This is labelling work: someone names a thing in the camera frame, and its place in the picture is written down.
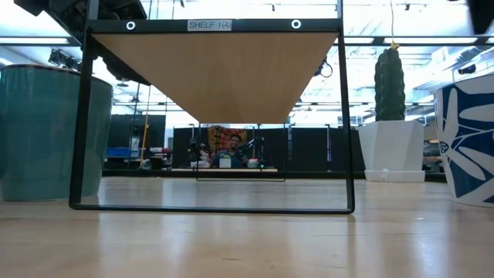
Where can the large teal mug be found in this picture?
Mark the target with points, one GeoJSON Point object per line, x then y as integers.
{"type": "Point", "coordinates": [38, 135]}

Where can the blue white floral mug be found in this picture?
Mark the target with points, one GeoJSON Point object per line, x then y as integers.
{"type": "Point", "coordinates": [467, 139]}

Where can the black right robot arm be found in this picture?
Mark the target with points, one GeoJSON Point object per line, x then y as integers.
{"type": "Point", "coordinates": [482, 13]}

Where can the black background robot arm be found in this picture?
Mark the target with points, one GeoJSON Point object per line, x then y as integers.
{"type": "Point", "coordinates": [254, 144]}
{"type": "Point", "coordinates": [195, 148]}

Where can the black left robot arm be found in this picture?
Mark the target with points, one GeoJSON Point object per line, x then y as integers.
{"type": "Point", "coordinates": [65, 11]}

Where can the black monitor panel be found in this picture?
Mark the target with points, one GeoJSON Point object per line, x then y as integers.
{"type": "Point", "coordinates": [123, 129]}

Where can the black ceiling spotlights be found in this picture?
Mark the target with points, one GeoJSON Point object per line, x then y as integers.
{"type": "Point", "coordinates": [63, 60]}

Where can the blue bin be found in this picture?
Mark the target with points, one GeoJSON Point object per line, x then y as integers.
{"type": "Point", "coordinates": [119, 152]}

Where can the orange patterned tapestry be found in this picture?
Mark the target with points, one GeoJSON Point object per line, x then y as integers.
{"type": "Point", "coordinates": [216, 133]}

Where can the wooden background table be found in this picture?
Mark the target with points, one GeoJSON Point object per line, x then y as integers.
{"type": "Point", "coordinates": [185, 170]}

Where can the person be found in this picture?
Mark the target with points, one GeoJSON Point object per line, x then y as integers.
{"type": "Point", "coordinates": [232, 150]}

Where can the white box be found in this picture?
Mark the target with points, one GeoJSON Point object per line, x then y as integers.
{"type": "Point", "coordinates": [225, 162]}

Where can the green container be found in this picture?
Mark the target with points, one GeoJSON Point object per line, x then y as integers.
{"type": "Point", "coordinates": [252, 163]}

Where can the green cactus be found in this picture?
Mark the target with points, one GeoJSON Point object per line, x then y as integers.
{"type": "Point", "coordinates": [390, 85]}

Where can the white faceted plant pot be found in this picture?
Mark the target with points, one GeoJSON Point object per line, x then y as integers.
{"type": "Point", "coordinates": [391, 146]}

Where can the white pot saucer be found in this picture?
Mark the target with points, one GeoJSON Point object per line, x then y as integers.
{"type": "Point", "coordinates": [393, 176]}

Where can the black frame wooden shelf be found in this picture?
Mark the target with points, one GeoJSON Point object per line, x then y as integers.
{"type": "Point", "coordinates": [216, 77]}

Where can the black partition wall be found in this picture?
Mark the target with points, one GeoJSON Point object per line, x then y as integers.
{"type": "Point", "coordinates": [308, 148]}

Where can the black aluminium table frame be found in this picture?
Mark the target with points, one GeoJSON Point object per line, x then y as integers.
{"type": "Point", "coordinates": [308, 175]}

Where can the black dome camera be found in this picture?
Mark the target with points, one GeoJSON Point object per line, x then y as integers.
{"type": "Point", "coordinates": [467, 69]}

